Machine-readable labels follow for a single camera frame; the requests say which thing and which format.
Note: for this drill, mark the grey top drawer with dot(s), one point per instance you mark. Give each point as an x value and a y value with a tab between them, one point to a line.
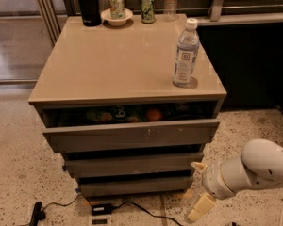
196	126

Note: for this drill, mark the grey drawer cabinet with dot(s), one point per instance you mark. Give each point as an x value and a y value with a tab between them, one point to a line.
132	65

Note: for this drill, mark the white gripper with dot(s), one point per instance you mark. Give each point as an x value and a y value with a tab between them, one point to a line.
212	180

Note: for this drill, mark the clear water bottle white cap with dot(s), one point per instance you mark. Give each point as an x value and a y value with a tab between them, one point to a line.
186	53

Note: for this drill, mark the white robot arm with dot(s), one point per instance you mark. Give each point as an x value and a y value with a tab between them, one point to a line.
259	166

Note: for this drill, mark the orange fruit in drawer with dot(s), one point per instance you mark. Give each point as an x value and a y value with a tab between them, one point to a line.
154	114

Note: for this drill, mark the grey drawer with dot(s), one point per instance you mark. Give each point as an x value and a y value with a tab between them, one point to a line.
136	186
196	126
131	165

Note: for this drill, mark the clear bottle at back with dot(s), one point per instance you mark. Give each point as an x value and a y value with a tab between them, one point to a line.
169	10

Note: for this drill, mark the white ceramic bowl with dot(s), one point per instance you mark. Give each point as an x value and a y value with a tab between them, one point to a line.
116	22

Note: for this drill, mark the white floor label card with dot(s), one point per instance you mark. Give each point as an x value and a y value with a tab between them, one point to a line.
101	221

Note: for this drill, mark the black power adapter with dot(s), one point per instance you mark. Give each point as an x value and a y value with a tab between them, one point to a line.
102	209

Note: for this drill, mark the green snack bag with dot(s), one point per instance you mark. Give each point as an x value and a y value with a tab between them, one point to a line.
116	114

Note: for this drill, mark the black plug block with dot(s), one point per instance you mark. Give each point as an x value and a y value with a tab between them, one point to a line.
37	214

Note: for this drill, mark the green can in bowl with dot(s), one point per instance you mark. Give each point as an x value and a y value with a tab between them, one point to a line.
117	8

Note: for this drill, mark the grey bottom drawer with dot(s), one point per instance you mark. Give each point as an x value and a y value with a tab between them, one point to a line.
136	186

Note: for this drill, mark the green drink can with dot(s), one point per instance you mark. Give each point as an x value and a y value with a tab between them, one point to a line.
148	11

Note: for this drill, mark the black insulated flask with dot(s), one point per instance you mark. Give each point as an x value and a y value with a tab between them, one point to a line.
90	12

